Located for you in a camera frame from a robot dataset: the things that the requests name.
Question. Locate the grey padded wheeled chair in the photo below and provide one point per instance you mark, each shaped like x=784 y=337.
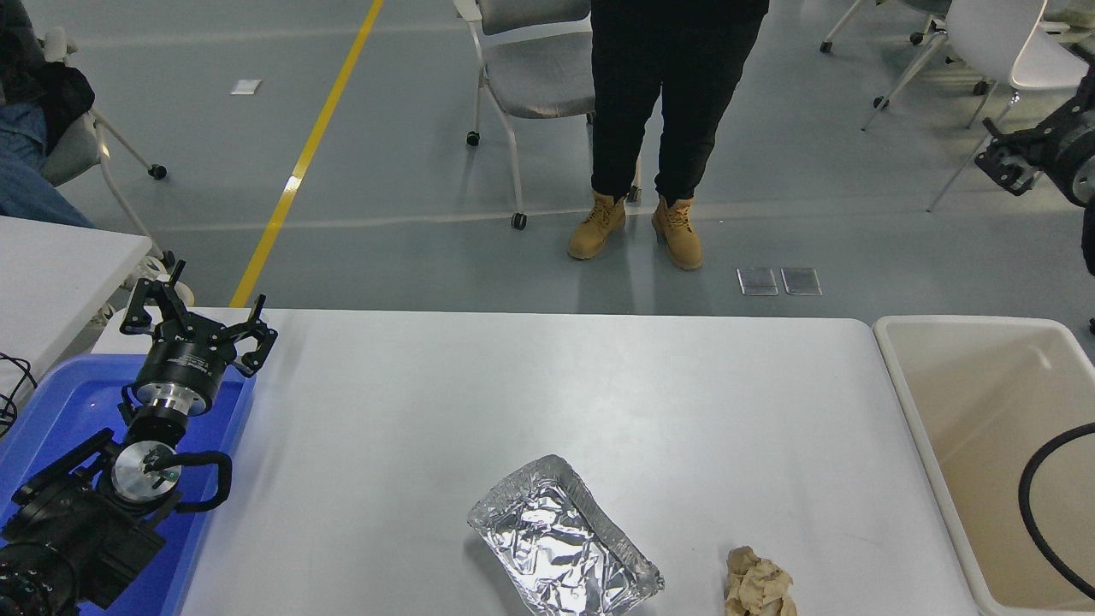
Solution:
x=535 y=85

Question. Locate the blue plastic tray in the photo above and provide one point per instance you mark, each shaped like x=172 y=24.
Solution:
x=77 y=402

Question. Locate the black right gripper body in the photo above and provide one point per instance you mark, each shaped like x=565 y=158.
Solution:
x=1069 y=145

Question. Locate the white side table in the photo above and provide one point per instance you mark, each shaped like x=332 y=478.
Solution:
x=60 y=274

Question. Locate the metal floor plate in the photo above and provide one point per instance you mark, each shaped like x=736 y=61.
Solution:
x=801 y=281
x=757 y=282

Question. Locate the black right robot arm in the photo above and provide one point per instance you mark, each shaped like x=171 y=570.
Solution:
x=1092 y=244

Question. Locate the crumpled tan paper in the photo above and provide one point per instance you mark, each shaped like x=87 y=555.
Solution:
x=757 y=586

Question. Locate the large pale plastic bin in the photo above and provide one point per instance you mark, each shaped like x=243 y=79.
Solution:
x=967 y=411

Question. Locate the white-legged wheeled chair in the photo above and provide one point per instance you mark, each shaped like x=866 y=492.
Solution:
x=924 y=7

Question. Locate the person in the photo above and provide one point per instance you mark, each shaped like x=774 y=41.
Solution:
x=667 y=94
x=21 y=180

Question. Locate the white-framed wheeled chair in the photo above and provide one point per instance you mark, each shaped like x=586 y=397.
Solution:
x=73 y=145

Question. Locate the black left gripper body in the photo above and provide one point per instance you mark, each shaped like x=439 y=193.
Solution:
x=184 y=364

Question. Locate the white plastic shell chair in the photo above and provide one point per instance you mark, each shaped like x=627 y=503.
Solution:
x=992 y=34

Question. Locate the foil tray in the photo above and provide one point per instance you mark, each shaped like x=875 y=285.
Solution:
x=556 y=539

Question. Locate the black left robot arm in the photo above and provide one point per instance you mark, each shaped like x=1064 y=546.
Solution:
x=77 y=530

